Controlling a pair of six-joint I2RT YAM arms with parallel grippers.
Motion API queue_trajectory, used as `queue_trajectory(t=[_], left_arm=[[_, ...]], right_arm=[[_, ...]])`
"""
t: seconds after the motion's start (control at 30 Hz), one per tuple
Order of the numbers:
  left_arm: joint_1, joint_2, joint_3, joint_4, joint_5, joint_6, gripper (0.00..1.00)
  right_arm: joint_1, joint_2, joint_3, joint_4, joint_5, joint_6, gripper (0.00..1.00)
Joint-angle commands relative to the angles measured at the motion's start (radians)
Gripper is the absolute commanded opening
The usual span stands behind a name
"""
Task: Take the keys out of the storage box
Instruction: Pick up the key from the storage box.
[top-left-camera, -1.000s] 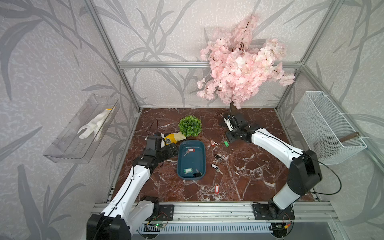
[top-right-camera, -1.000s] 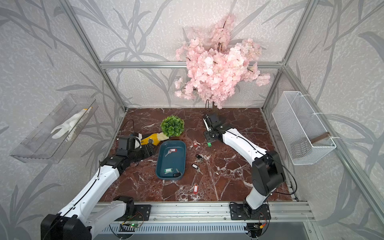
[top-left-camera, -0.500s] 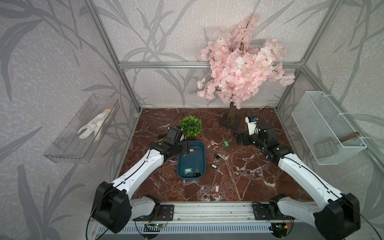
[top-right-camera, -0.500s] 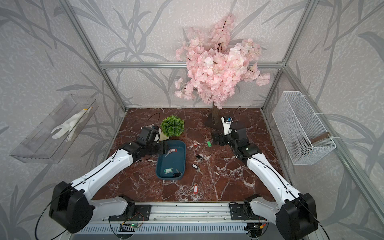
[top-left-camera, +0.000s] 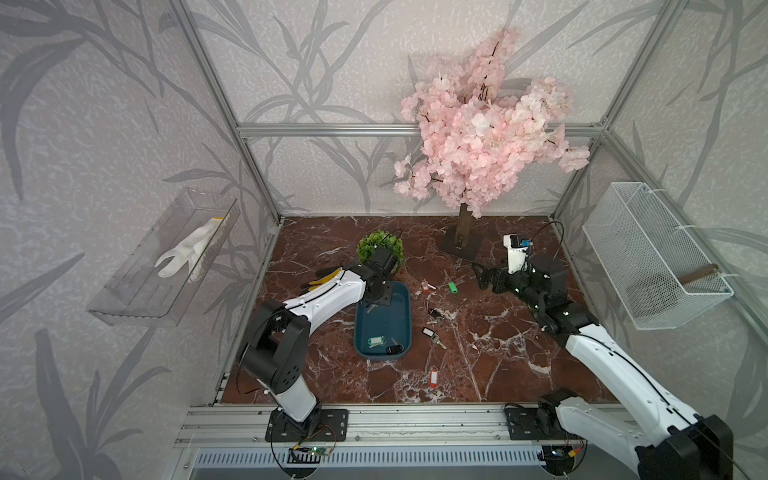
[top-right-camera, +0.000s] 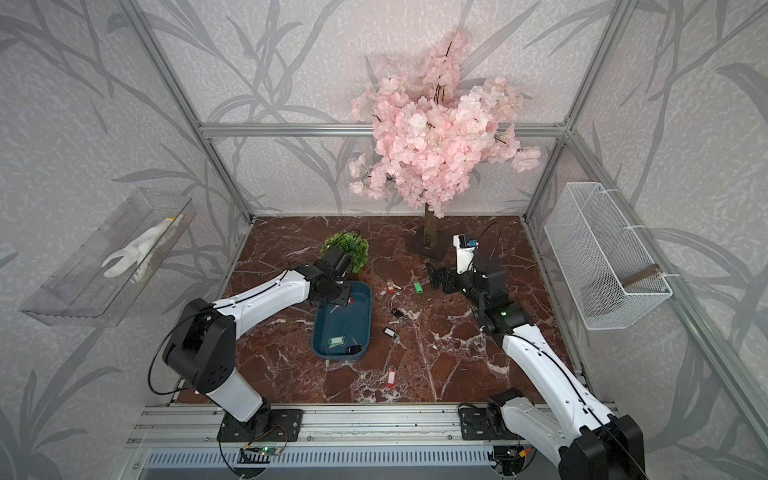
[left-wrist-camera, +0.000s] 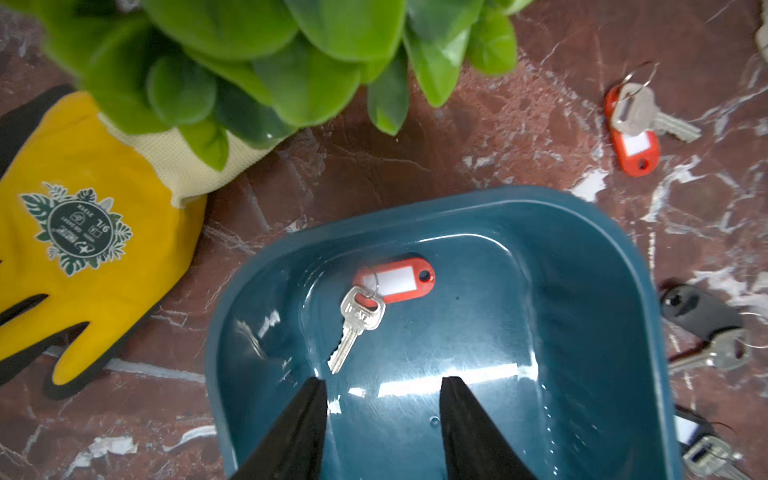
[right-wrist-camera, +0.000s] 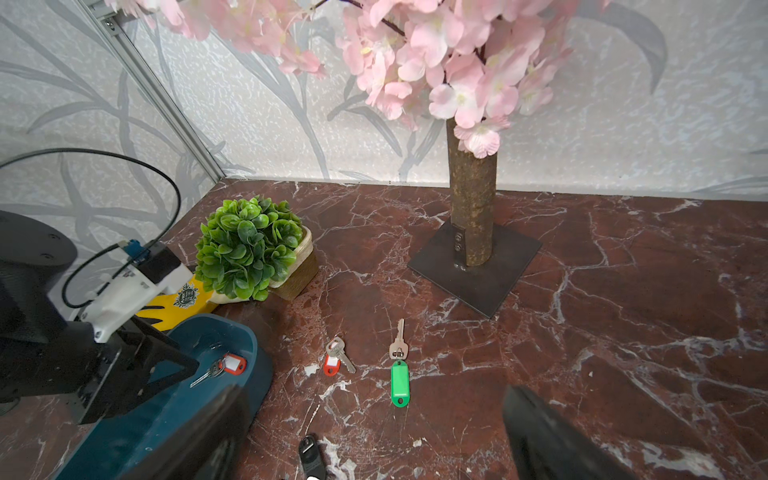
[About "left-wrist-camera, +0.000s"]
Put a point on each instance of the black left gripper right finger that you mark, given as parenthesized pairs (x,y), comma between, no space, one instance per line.
(474,447)

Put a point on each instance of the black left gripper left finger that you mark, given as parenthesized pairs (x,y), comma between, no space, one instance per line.
(293,447)

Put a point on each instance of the key with red tag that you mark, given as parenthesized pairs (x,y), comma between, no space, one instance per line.
(635,121)
(374,288)

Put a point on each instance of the key with black tag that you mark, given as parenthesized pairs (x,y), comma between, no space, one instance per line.
(726,343)
(704,452)

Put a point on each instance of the teal plastic storage box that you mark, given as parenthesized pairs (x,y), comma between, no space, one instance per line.
(542,306)

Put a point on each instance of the yellow black work glove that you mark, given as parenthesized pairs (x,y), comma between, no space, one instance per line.
(97,227)

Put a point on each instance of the green artificial potted plant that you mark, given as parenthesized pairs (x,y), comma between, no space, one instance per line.
(258,71)

